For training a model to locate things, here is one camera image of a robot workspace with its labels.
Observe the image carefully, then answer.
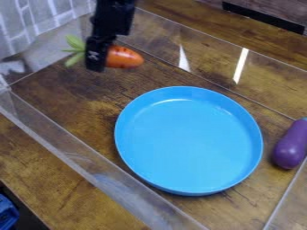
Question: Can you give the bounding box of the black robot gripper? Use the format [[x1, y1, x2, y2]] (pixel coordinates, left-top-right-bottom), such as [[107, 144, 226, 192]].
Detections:
[[86, 0, 137, 73]]

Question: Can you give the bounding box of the orange toy carrot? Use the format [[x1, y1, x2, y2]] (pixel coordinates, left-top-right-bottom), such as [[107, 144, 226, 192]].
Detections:
[[66, 35, 145, 69]]

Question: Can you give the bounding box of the blue round tray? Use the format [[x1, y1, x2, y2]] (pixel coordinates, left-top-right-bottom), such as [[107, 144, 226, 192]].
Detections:
[[114, 86, 265, 196]]

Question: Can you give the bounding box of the blue object at corner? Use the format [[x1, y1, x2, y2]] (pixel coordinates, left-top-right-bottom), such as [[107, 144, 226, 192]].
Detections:
[[0, 194, 19, 230]]

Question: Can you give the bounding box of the purple toy eggplant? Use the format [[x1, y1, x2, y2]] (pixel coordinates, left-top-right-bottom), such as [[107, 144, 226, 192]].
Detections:
[[273, 118, 307, 169]]

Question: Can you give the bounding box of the clear acrylic enclosure wall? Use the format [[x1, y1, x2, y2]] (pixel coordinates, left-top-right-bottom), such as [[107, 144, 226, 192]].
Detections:
[[0, 0, 307, 230]]

